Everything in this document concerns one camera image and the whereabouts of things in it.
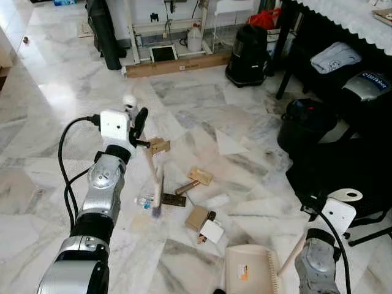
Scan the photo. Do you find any tan wooden block with stick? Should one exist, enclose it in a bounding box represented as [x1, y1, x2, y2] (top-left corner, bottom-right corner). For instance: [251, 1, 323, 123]
[175, 166, 214, 196]

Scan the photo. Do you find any beige long-handled dustpan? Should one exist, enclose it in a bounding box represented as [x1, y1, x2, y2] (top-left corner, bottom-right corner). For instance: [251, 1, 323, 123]
[224, 189, 363, 294]

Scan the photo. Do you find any tall black bag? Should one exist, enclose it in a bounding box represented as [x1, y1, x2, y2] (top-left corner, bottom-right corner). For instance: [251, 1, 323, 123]
[85, 0, 124, 70]

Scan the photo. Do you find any book on tablecloth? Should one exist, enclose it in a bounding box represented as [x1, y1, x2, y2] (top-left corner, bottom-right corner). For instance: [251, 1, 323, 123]
[373, 7, 392, 26]

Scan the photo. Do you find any small brown cardboard box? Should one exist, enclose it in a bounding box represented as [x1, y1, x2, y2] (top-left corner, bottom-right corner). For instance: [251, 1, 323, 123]
[185, 205, 217, 233]

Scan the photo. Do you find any silver device with blue label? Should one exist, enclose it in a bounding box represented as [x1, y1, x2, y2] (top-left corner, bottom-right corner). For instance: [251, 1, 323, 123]
[339, 70, 392, 120]

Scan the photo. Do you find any white triangular paper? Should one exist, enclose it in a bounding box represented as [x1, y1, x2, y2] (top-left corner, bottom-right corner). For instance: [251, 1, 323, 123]
[215, 128, 249, 156]

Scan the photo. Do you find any small clear plastic bottle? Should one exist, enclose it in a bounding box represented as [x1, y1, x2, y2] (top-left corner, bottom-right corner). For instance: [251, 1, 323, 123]
[135, 194, 154, 210]

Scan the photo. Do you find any white plastic jug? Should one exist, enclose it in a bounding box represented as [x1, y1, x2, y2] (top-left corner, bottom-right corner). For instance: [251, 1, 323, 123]
[186, 23, 203, 53]

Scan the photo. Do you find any folded white garment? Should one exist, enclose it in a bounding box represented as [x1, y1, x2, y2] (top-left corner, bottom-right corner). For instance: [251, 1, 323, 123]
[310, 41, 363, 75]

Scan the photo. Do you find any red bag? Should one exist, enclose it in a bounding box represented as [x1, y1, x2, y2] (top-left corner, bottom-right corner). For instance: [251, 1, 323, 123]
[247, 7, 283, 31]

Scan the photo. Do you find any dark brown strip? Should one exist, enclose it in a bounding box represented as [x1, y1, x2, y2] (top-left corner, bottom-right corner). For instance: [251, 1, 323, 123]
[160, 193, 187, 208]

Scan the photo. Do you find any long flat cardboard box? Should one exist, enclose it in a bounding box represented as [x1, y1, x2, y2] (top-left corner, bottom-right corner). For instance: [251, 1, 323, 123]
[125, 51, 233, 79]

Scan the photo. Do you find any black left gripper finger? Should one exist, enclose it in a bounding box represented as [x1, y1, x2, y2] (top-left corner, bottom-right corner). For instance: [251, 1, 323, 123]
[132, 107, 149, 137]

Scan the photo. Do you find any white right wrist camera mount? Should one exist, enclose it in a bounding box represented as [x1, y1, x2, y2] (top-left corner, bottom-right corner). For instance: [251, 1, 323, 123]
[321, 198, 358, 237]

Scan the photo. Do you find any white lace tablecloth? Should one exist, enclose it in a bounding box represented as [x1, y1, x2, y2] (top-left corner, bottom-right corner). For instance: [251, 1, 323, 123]
[294, 0, 392, 57]

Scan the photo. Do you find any white-framed tablet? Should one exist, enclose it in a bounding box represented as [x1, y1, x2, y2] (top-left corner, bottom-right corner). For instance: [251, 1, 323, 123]
[149, 43, 179, 64]

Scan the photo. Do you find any white metal rack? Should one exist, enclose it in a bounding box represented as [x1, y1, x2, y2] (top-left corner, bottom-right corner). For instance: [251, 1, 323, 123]
[125, 0, 216, 66]

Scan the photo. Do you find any white square card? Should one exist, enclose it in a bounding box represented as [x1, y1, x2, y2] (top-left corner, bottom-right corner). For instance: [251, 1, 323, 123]
[198, 219, 225, 245]

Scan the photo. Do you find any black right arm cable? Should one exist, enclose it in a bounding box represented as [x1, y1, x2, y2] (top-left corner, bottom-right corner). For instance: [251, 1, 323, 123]
[300, 195, 351, 294]

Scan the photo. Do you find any black table frame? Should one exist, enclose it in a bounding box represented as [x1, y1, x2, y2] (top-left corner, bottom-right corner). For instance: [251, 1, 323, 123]
[269, 0, 392, 102]

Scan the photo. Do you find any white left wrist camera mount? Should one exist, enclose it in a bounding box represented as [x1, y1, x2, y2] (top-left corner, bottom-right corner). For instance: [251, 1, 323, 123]
[100, 110, 132, 143]

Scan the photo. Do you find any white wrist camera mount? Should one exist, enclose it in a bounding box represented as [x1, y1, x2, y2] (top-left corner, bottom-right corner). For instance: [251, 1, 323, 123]
[100, 110, 132, 143]
[321, 198, 358, 237]

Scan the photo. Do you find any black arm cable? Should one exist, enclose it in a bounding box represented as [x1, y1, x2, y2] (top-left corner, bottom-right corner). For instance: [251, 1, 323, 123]
[58, 115, 102, 230]
[300, 195, 351, 294]

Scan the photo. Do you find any round black vacuum cleaner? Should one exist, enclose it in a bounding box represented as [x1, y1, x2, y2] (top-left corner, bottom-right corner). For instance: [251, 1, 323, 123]
[278, 97, 339, 155]

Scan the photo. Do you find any small folded cardboard piece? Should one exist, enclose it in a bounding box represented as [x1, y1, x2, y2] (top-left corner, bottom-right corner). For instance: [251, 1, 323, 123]
[148, 137, 172, 156]

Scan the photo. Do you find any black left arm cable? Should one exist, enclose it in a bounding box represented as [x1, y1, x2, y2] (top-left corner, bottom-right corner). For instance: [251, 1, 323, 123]
[58, 115, 102, 230]

